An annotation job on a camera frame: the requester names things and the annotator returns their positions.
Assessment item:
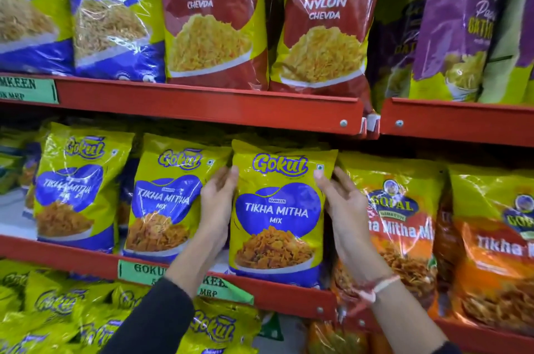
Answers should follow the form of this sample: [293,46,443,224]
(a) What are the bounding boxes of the person's right hand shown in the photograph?
[313,165,377,261]

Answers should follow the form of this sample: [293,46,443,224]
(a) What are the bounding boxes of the person's left hand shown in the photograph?
[195,166,239,253]

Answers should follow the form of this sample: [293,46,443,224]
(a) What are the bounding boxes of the yellow blue mix snack packet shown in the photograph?
[33,122,135,253]
[123,134,233,264]
[18,129,50,217]
[228,139,338,289]

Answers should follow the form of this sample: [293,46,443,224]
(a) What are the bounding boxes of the person's left forearm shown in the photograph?
[100,237,228,354]

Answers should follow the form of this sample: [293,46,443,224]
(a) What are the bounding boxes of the person's right forearm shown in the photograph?
[340,247,462,354]

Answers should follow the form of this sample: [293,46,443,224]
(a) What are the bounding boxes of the white plastic shelf clip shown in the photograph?
[360,113,381,136]

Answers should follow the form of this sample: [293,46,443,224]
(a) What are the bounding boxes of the red metal shelf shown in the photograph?
[337,307,534,354]
[379,97,534,148]
[0,72,369,138]
[0,234,338,322]

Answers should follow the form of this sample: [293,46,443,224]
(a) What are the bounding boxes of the yellow orange mix snack packet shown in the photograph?
[449,164,534,335]
[332,152,446,313]

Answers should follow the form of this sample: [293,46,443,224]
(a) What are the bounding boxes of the green shelf label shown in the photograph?
[117,259,255,306]
[0,76,60,105]

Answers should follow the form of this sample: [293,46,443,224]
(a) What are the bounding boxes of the small green tag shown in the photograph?
[258,311,285,342]

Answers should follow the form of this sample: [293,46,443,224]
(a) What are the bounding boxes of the orange clear snack packet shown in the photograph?
[307,320,369,354]

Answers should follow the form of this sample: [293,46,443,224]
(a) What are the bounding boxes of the red yellow flake snack packet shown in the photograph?
[158,0,269,91]
[270,0,390,105]

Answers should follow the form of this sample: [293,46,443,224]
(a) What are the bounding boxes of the purple green snack packet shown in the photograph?
[478,0,534,107]
[367,0,434,112]
[410,0,507,102]

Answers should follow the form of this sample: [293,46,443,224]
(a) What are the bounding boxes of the blue yellow noodle snack packet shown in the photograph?
[0,0,75,76]
[67,0,167,84]

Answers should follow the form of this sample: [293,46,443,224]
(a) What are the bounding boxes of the pile of yellow snack packets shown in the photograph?
[0,259,263,354]

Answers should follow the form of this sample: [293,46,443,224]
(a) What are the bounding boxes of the red white thread bracelet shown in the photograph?
[350,274,402,306]

